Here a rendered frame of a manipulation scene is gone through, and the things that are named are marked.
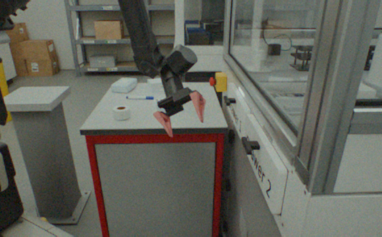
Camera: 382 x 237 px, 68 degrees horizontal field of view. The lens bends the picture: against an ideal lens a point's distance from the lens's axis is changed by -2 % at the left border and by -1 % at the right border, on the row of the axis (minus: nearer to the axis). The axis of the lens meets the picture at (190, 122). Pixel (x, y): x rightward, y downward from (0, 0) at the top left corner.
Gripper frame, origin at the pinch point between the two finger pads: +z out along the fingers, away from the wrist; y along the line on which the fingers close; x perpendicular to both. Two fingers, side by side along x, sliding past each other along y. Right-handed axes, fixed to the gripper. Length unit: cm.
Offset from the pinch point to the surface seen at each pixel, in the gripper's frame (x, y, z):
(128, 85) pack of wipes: -44, 40, -55
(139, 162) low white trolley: -32.2, 36.0, -8.5
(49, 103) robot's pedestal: -20, 71, -51
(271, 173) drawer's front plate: 5.7, -17.2, 20.4
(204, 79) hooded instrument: -85, 10, -62
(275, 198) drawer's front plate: 6.3, -16.2, 25.5
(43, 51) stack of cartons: -200, 271, -319
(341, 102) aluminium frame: 24.3, -32.3, 17.5
